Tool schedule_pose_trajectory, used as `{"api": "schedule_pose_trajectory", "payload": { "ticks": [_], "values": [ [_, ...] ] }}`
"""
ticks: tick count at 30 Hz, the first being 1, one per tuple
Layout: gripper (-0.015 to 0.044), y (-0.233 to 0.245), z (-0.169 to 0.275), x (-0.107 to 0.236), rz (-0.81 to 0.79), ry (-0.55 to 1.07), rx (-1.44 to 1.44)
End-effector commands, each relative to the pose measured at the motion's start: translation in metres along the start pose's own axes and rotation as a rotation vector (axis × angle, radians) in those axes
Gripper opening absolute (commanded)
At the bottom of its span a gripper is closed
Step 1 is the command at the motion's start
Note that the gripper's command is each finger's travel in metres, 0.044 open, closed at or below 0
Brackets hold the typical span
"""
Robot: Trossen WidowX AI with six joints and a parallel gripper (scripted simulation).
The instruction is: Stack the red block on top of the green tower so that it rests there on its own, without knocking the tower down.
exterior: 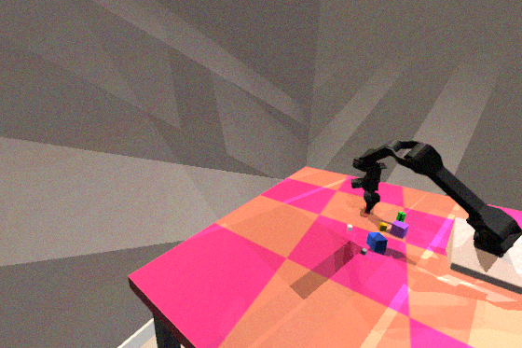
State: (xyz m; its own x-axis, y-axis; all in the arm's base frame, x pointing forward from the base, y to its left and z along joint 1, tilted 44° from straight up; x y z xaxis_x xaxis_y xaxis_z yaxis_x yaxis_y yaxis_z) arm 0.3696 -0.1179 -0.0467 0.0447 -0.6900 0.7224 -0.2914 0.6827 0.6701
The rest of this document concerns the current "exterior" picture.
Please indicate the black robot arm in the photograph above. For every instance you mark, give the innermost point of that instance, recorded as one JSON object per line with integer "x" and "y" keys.
{"x": 495, "y": 231}

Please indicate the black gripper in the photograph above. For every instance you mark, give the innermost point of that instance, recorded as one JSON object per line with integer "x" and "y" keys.
{"x": 371, "y": 198}

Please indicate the blue block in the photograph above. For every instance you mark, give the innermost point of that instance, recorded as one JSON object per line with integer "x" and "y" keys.
{"x": 376, "y": 241}

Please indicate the purple block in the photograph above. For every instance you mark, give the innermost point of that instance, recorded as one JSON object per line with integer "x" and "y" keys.
{"x": 399, "y": 229}

